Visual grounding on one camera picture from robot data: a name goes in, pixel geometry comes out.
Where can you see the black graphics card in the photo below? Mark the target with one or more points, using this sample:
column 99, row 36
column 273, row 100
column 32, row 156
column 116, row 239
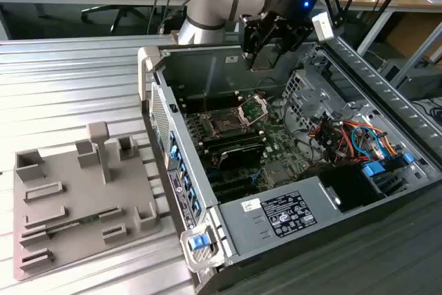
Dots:
column 238, row 157

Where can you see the grey computer case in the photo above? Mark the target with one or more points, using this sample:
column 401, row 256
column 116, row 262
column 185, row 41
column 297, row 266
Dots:
column 421, row 82

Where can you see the black expansion slot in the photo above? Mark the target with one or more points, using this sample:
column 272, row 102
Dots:
column 238, row 194
column 231, row 182

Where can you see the blue case latch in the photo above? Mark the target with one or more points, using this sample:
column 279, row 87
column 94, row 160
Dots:
column 199, row 242

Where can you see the open grey PC case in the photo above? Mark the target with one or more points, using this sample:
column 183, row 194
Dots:
column 179, row 67

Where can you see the blue disk carrier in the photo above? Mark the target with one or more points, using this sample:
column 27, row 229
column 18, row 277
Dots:
column 373, row 170

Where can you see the grey parts rack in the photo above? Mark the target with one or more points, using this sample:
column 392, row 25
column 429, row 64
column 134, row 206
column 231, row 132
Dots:
column 86, row 191

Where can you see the CPU socket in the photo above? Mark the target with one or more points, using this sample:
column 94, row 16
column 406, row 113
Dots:
column 224, row 125

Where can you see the silver chipset heatsink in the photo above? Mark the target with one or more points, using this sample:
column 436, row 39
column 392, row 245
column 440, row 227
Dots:
column 276, row 172

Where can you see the green RAM stick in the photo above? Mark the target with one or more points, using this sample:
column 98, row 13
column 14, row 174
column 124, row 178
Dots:
column 86, row 219

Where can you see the small blue clip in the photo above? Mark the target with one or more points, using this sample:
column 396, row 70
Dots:
column 407, row 158

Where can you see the silver perforated drive cage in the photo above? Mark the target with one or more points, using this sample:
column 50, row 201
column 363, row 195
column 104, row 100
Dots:
column 321, row 94

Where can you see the white case sticker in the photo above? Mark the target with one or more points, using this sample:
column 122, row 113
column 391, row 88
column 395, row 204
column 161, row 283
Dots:
column 231, row 59

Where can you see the grey power supply unit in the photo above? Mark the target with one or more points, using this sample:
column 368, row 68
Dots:
column 241, row 233

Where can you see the green motherboard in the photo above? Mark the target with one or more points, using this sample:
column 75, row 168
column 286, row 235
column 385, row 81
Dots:
column 276, row 143

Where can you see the black office chair base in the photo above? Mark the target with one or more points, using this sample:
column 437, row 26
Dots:
column 119, row 11

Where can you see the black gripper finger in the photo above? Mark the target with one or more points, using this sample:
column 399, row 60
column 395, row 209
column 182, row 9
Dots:
column 288, row 37
column 252, row 36

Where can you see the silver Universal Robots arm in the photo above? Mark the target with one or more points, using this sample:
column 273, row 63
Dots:
column 207, row 15

